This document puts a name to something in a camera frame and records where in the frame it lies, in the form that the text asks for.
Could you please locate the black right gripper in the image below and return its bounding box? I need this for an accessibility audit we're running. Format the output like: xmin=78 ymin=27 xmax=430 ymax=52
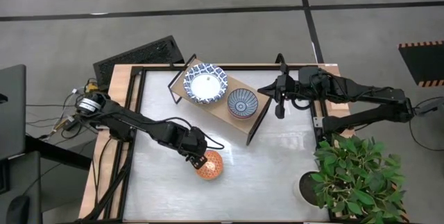
xmin=257 ymin=74 xmax=301 ymax=101

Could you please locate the black perforated panel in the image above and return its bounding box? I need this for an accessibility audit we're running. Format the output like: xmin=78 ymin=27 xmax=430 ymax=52
xmin=92 ymin=35 xmax=186 ymax=92

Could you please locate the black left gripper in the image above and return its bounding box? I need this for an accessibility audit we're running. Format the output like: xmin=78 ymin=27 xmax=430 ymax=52
xmin=178 ymin=128 xmax=209 ymax=170

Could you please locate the red patterned ceramic bowl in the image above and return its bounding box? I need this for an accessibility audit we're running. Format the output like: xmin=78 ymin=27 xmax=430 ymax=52
xmin=195 ymin=149 xmax=224 ymax=181

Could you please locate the green potted plant white pot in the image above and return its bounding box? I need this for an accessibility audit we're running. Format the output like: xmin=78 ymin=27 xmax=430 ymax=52
xmin=293 ymin=133 xmax=407 ymax=224

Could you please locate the black computer mouse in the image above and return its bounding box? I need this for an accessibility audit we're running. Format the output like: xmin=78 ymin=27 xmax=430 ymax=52
xmin=6 ymin=195 xmax=31 ymax=224

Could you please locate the blue white wide-rim bowl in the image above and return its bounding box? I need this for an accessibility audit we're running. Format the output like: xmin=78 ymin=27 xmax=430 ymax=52
xmin=182 ymin=62 xmax=229 ymax=105

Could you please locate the black mat orange striped edge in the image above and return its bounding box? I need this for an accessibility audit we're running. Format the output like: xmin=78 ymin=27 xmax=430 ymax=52
xmin=398 ymin=40 xmax=444 ymax=88

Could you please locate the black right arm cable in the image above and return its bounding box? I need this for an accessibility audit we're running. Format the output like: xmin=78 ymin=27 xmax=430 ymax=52
xmin=290 ymin=92 xmax=313 ymax=111

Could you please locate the wooden shelf black metal frame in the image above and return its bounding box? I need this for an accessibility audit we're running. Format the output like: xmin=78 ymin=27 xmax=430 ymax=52
xmin=167 ymin=53 xmax=274 ymax=146

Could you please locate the black table frame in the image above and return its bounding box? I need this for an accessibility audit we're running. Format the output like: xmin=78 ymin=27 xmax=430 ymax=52
xmin=81 ymin=64 xmax=336 ymax=223

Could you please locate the grey cable connector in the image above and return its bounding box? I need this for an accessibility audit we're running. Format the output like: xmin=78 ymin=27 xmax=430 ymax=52
xmin=414 ymin=96 xmax=444 ymax=116

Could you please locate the teal blue patterned ceramic bowl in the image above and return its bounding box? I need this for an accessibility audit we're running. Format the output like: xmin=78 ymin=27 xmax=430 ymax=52
xmin=227 ymin=87 xmax=259 ymax=120

